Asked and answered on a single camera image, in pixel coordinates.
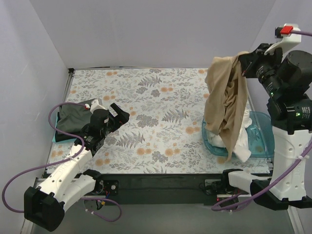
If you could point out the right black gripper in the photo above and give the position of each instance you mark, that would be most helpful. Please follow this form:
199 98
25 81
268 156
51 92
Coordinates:
250 64

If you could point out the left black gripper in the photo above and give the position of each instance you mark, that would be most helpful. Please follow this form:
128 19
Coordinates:
113 119

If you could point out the tan t shirt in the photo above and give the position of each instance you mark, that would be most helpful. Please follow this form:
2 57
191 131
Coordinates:
225 106

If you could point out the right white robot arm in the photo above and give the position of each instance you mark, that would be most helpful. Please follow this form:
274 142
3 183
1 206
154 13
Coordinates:
290 110

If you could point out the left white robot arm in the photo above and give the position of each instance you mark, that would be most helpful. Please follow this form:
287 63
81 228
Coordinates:
46 204

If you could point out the dark grey folded t shirt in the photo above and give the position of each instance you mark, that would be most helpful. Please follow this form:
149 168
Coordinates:
76 111

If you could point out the floral table cloth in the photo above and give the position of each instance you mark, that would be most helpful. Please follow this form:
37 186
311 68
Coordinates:
163 135

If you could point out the black folded t shirt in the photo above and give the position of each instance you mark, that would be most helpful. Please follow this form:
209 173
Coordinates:
69 125

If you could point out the teal plastic basket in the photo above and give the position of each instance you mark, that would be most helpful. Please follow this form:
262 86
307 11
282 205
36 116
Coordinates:
260 137

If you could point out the teal folded t shirt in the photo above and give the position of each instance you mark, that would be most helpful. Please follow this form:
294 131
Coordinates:
58 137

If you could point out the white t shirt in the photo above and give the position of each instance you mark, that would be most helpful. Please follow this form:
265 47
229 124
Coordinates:
241 148

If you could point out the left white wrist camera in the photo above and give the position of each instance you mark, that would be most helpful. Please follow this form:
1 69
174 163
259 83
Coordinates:
96 104

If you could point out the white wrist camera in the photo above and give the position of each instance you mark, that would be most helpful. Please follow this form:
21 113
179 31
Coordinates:
285 39
96 104

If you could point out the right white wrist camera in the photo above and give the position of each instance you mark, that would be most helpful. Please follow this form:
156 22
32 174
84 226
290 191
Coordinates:
285 39

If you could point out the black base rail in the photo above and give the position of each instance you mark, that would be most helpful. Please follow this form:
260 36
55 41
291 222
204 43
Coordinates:
147 189

